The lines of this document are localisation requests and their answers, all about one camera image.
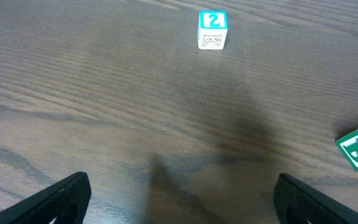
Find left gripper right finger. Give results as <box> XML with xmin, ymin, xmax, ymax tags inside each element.
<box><xmin>273</xmin><ymin>173</ymin><xmax>358</xmax><ymax>224</ymax></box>

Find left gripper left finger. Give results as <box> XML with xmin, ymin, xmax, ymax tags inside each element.
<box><xmin>0</xmin><ymin>172</ymin><xmax>91</xmax><ymax>224</ymax></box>

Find blue number 2 block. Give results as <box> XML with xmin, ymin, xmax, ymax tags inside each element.
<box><xmin>198</xmin><ymin>11</ymin><xmax>228</xmax><ymax>50</ymax></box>

